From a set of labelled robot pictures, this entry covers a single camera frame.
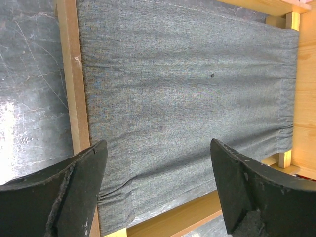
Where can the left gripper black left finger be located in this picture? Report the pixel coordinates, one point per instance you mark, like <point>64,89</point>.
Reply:
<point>58,201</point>

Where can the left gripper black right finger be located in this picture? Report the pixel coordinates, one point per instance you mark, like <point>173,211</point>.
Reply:
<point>260,201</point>

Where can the wooden pet bed frame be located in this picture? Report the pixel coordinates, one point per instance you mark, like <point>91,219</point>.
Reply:
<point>301,160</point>

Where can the grey fabric bed sling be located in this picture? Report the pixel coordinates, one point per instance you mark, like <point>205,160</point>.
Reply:
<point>163,78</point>

